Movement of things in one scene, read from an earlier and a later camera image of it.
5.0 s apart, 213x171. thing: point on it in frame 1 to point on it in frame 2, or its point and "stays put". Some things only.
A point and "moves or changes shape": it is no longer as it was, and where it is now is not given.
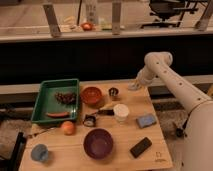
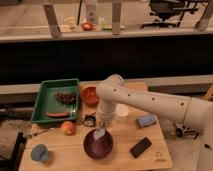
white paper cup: (121, 111) stays put
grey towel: (134, 86) moves or changes shape
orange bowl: (91, 96) stays put
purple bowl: (98, 143) stays put
